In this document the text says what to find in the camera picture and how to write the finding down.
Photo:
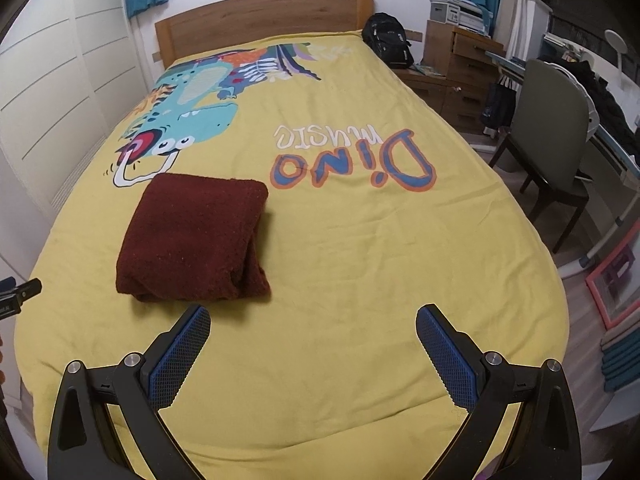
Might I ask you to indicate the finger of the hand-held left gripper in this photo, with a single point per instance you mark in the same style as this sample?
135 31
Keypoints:
29 290

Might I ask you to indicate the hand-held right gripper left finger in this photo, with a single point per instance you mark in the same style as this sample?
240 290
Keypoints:
175 360

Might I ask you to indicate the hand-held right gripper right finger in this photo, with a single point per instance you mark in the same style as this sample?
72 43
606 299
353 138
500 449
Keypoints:
447 355

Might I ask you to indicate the maroon knit sweater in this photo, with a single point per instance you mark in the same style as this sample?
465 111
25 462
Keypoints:
195 235

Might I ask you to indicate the yellow dinosaur printed bedspread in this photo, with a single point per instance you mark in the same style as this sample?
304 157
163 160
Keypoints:
325 270

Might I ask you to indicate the stack of teal folded cloths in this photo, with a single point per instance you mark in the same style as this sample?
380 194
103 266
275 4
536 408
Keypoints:
622 355

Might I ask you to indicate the white wardrobe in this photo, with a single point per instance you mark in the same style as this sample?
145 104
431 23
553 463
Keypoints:
55 90

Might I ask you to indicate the dark hanging bag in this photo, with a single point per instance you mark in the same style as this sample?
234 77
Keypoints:
499 107

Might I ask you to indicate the grey-backed dark wooden chair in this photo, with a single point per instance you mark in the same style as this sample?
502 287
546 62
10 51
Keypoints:
550 120

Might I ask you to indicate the wooden dresser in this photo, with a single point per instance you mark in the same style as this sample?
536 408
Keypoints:
465 75

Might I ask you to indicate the dark jacket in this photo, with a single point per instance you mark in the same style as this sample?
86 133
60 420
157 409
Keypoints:
605 100

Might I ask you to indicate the black backpack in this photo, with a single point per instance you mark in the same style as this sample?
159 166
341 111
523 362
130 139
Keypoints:
387 40

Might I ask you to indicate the white printer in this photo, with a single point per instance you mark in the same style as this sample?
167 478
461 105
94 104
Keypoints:
460 12

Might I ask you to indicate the wooden bed headboard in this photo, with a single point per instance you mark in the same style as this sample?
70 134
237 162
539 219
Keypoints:
260 20

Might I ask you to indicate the white desk lamp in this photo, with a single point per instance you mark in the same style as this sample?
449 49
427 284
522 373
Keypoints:
617 45

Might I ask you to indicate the pink picture frame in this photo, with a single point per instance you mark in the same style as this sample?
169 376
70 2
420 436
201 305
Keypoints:
612 285

